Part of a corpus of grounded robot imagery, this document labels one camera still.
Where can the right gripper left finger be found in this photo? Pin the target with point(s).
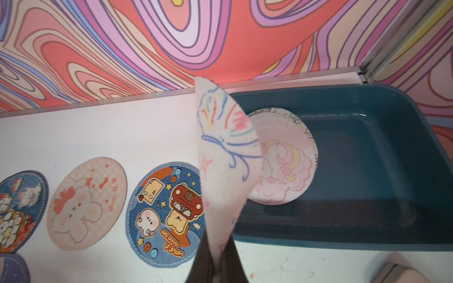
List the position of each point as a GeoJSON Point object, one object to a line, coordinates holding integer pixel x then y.
{"type": "Point", "coordinates": [203, 268]}

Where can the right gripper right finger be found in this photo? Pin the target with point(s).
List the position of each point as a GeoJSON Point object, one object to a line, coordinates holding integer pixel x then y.
{"type": "Point", "coordinates": [231, 269]}

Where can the pink line flowers coaster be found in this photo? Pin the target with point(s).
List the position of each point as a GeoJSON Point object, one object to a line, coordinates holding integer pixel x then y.
{"type": "Point", "coordinates": [229, 161]}

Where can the pink unicorn coaster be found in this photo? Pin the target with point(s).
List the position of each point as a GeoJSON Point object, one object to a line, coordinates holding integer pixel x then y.
{"type": "Point", "coordinates": [288, 159]}

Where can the teal plastic storage box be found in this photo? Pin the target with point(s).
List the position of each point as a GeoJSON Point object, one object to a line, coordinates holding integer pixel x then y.
{"type": "Point", "coordinates": [383, 182]}

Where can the blue denim bear coaster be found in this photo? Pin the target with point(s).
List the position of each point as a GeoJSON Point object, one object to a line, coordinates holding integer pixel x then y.
{"type": "Point", "coordinates": [165, 215]}

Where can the pink checkered bunny coaster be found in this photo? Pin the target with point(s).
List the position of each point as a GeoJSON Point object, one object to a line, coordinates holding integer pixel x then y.
{"type": "Point", "coordinates": [86, 204]}

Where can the purple good luck bunny coaster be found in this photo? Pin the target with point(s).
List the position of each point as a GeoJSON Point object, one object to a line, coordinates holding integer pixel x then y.
{"type": "Point", "coordinates": [13, 269]}

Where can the dark blue cartoon animals coaster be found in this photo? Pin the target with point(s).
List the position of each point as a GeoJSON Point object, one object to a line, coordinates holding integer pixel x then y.
{"type": "Point", "coordinates": [24, 198]}

